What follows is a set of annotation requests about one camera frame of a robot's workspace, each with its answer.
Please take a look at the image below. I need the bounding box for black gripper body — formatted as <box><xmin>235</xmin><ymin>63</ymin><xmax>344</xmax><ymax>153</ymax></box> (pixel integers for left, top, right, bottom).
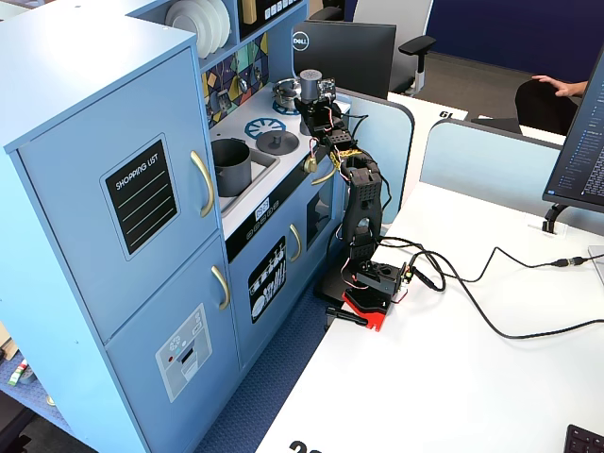
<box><xmin>304</xmin><ymin>106</ymin><xmax>349</xmax><ymax>138</ymax></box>

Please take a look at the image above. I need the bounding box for bystander hand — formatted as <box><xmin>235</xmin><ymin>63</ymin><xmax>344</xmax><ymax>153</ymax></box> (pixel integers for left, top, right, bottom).
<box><xmin>531</xmin><ymin>75</ymin><xmax>579</xmax><ymax>98</ymax></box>

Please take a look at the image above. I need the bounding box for steel pot with lid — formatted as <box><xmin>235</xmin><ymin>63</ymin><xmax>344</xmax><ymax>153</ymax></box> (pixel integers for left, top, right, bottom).
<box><xmin>272</xmin><ymin>77</ymin><xmax>303</xmax><ymax>110</ymax></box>

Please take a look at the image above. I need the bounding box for gray pot lid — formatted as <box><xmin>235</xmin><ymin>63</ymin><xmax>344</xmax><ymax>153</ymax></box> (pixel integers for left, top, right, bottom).
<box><xmin>255</xmin><ymin>129</ymin><xmax>300</xmax><ymax>156</ymax></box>

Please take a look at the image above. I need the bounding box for black Dell monitor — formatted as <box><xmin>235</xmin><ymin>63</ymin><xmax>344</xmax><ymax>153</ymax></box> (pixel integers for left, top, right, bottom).
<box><xmin>291</xmin><ymin>19</ymin><xmax>397</xmax><ymax>100</ymax></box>

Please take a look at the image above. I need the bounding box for light blue divider panel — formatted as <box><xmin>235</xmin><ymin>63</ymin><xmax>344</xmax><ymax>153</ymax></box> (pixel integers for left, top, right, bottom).
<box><xmin>419</xmin><ymin>118</ymin><xmax>604</xmax><ymax>237</ymax></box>
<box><xmin>337</xmin><ymin>88</ymin><xmax>416</xmax><ymax>226</ymax></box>

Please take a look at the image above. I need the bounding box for gray sink basin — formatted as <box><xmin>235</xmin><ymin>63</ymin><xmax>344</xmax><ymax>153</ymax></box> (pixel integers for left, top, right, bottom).
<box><xmin>214</xmin><ymin>146</ymin><xmax>281</xmax><ymax>214</ymax></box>

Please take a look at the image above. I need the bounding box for gray pot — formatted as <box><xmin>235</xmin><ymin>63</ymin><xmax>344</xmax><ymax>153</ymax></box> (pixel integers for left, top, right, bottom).
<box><xmin>210</xmin><ymin>138</ymin><xmax>253</xmax><ymax>198</ymax></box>

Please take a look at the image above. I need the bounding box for blue oven door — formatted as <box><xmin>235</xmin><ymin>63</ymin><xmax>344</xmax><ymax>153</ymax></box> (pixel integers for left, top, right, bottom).
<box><xmin>304</xmin><ymin>176</ymin><xmax>340</xmax><ymax>252</ymax></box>

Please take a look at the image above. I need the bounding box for white plate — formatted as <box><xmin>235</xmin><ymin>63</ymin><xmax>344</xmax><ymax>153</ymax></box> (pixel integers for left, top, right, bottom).
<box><xmin>200</xmin><ymin>0</ymin><xmax>226</xmax><ymax>54</ymax></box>
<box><xmin>164</xmin><ymin>0</ymin><xmax>210</xmax><ymax>60</ymax></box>
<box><xmin>217</xmin><ymin>0</ymin><xmax>233</xmax><ymax>46</ymax></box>

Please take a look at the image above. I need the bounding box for gray office chair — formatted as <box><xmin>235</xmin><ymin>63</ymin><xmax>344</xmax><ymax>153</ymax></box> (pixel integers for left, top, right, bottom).
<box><xmin>309</xmin><ymin>0</ymin><xmax>438</xmax><ymax>95</ymax></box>

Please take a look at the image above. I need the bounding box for black clamp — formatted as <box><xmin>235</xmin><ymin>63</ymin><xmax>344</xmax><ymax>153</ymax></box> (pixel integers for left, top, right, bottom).
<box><xmin>325</xmin><ymin>306</ymin><xmax>369</xmax><ymax>327</ymax></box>

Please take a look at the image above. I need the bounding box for black chair back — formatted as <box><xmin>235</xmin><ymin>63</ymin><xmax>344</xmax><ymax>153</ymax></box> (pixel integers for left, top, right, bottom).
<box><xmin>514</xmin><ymin>78</ymin><xmax>580</xmax><ymax>137</ymax></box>

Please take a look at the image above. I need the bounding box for blue dishwasher print door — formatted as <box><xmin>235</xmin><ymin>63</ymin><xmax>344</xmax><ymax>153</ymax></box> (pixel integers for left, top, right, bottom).
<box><xmin>229</xmin><ymin>214</ymin><xmax>308</xmax><ymax>372</ymax></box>

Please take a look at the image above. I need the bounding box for black monitor stand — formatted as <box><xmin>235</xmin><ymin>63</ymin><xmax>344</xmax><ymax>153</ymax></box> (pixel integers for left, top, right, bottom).
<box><xmin>542</xmin><ymin>203</ymin><xmax>570</xmax><ymax>234</ymax></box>

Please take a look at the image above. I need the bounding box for blue shopping list fridge door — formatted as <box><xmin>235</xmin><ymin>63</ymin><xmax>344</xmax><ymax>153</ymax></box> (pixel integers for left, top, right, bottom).
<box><xmin>17</xmin><ymin>45</ymin><xmax>224</xmax><ymax>344</ymax></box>

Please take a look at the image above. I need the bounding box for blue dispenser print fridge door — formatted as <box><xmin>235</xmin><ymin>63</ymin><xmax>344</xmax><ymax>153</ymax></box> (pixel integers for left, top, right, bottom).
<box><xmin>104</xmin><ymin>233</ymin><xmax>243</xmax><ymax>453</ymax></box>

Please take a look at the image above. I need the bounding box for lit computer monitor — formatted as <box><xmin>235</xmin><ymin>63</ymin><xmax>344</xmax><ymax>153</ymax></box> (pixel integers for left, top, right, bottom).
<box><xmin>542</xmin><ymin>46</ymin><xmax>604</xmax><ymax>214</ymax></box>

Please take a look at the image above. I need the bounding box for black keyboard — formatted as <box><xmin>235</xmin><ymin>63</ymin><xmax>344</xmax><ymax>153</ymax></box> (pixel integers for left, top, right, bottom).
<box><xmin>563</xmin><ymin>423</ymin><xmax>604</xmax><ymax>453</ymax></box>

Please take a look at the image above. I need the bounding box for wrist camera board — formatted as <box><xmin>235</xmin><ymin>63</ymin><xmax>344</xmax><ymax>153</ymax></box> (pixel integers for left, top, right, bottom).
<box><xmin>316</xmin><ymin>77</ymin><xmax>338</xmax><ymax>103</ymax></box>

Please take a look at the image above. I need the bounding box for gold cabinet door handle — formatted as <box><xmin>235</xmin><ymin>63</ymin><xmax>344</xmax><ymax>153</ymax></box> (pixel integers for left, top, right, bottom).
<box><xmin>288</xmin><ymin>223</ymin><xmax>304</xmax><ymax>263</ymax></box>

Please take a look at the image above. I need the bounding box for gold fridge door handle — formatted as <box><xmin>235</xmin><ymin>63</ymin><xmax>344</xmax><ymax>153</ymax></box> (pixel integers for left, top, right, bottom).
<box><xmin>190</xmin><ymin>149</ymin><xmax>216</xmax><ymax>219</ymax></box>
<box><xmin>210</xmin><ymin>264</ymin><xmax>231</xmax><ymax>311</ymax></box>

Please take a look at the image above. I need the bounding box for red base plate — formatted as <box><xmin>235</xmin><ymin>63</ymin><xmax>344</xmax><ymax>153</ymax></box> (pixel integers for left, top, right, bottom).
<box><xmin>342</xmin><ymin>288</ymin><xmax>392</xmax><ymax>334</ymax></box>

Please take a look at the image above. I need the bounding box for black cable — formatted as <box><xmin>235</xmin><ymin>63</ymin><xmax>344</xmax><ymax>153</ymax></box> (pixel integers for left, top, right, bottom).
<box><xmin>377</xmin><ymin>238</ymin><xmax>604</xmax><ymax>340</ymax></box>
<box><xmin>408</xmin><ymin>245</ymin><xmax>589</xmax><ymax>284</ymax></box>

